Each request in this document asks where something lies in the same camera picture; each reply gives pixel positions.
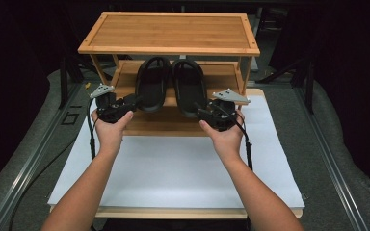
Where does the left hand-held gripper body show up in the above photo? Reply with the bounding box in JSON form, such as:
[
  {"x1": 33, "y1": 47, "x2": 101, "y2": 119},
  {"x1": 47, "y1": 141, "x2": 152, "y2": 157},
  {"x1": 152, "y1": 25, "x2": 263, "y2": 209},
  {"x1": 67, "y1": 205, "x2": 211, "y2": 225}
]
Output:
[{"x1": 89, "y1": 83, "x2": 138, "y2": 125}]

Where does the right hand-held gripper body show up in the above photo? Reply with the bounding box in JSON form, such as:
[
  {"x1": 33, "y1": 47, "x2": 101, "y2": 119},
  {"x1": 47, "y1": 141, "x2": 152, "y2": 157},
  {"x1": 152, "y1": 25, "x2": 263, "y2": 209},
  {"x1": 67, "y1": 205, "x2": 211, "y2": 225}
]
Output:
[{"x1": 199, "y1": 89, "x2": 251, "y2": 132}]

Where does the black slipper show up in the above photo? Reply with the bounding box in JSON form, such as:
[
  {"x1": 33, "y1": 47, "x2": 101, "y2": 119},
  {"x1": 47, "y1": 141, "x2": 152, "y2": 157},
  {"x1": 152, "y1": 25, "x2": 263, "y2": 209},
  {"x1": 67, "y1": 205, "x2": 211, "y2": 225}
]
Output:
[
  {"x1": 134, "y1": 56, "x2": 172, "y2": 114},
  {"x1": 172, "y1": 58, "x2": 208, "y2": 119}
]

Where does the wooden three-tier shoe rack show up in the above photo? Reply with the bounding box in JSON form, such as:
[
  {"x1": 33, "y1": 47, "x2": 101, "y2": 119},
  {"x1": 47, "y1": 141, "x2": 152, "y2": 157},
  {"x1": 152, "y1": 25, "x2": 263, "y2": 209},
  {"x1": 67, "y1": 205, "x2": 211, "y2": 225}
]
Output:
[{"x1": 77, "y1": 11, "x2": 261, "y2": 139}]

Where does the person's right hand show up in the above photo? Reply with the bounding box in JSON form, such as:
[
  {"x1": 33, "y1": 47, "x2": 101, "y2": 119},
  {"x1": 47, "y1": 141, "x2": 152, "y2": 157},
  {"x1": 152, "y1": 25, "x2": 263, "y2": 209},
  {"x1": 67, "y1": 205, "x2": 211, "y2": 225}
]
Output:
[{"x1": 198, "y1": 110, "x2": 246, "y2": 162}]

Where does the person's left hand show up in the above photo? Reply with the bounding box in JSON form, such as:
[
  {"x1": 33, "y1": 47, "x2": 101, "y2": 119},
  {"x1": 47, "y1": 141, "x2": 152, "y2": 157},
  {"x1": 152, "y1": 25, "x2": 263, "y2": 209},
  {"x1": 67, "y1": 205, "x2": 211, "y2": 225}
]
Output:
[{"x1": 90, "y1": 109, "x2": 135, "y2": 156}]

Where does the black metal stand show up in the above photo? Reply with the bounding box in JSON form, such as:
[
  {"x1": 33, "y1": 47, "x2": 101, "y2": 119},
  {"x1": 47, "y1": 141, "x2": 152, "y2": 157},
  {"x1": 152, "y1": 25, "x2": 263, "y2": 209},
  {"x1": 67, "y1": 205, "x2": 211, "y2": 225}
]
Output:
[
  {"x1": 304, "y1": 57, "x2": 316, "y2": 114},
  {"x1": 59, "y1": 54, "x2": 70, "y2": 110}
]

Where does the white table mat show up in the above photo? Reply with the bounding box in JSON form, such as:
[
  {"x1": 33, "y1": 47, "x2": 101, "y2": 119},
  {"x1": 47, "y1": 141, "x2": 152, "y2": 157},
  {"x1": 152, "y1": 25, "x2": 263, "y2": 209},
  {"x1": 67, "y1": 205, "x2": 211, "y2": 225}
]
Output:
[{"x1": 46, "y1": 88, "x2": 306, "y2": 210}]

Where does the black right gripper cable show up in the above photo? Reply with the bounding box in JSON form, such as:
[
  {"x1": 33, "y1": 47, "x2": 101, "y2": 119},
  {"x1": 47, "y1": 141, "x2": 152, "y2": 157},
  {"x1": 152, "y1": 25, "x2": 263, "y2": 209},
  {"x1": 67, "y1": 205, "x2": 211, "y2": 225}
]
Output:
[{"x1": 219, "y1": 103, "x2": 254, "y2": 171}]

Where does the grey metal floor rail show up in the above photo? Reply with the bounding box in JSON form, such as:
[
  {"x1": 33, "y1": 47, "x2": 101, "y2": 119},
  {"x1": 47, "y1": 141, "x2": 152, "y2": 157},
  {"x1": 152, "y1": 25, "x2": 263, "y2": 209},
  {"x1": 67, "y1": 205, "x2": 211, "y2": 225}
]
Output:
[
  {"x1": 0, "y1": 82, "x2": 82, "y2": 231},
  {"x1": 293, "y1": 86, "x2": 370, "y2": 231}
]

